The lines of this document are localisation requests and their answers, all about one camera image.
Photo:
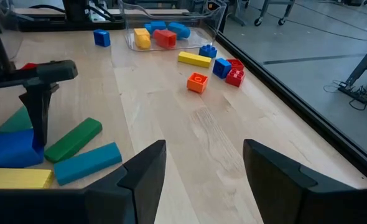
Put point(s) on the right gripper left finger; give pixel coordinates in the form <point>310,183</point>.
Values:
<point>133,186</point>

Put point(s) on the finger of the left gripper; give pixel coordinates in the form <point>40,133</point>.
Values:
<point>39,115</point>

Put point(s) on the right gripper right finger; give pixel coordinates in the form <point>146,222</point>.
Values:
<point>276,186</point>

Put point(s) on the long green wooden block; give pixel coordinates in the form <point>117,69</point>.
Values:
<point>73,140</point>
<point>17,121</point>

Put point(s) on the blue wooden block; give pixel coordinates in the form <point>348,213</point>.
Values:
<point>12,149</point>

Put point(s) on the long teal wooden block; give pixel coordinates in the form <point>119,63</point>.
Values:
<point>87,163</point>

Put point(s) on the long yellow wooden block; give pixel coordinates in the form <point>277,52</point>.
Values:
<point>194,59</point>
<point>17,178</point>

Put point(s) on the orange plastic block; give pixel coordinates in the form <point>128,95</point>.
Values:
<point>197,82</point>

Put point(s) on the yellow plastic block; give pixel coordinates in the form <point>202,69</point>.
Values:
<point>142,38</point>

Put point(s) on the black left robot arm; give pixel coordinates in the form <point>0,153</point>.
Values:
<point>76,11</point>

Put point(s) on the large clear plastic bin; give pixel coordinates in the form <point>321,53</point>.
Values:
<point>18,15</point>

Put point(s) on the small blue plastic block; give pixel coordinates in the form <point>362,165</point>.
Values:
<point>221,68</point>
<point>208,50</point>
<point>101,38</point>

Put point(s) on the small red plastic block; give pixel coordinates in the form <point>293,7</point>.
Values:
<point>235,63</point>
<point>235,77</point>

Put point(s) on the black power strip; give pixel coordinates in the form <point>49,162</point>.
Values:
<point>356,95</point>

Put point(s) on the grey metal stand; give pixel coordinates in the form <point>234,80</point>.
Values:
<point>362,66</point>

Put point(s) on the small clear plastic bin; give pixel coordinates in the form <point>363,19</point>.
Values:
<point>196,40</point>

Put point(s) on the grey wheeled cart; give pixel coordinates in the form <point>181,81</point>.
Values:
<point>258,21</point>

